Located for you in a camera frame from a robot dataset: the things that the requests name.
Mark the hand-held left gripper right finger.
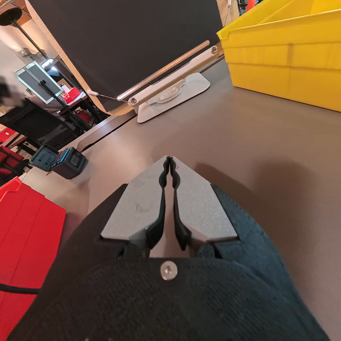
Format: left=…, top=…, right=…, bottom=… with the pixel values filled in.
left=170, top=156, right=238, bottom=251

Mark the small red bin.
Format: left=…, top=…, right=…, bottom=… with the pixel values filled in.
left=63, top=88, right=81, bottom=104

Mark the silver monitor stand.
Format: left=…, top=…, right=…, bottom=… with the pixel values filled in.
left=137, top=72, right=211, bottom=123

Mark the thick black cable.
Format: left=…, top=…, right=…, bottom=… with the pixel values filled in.
left=0, top=283, right=39, bottom=294

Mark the dark framed screen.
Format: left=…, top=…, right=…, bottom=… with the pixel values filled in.
left=15, top=60, right=65, bottom=105

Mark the black computer monitor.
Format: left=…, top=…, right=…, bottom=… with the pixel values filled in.
left=25, top=0, right=224, bottom=116

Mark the dark battery charger case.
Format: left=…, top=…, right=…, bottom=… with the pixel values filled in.
left=29, top=144, right=87, bottom=180

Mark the yellow plastic bin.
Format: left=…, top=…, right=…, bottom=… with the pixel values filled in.
left=216, top=0, right=341, bottom=112

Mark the red plastic bin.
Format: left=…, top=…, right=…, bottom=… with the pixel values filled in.
left=0, top=176, right=66, bottom=341

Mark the black floor lamp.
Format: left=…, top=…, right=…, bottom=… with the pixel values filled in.
left=0, top=7, right=58, bottom=67

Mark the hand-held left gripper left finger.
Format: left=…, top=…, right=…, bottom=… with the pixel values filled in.
left=100, top=155, right=171, bottom=249

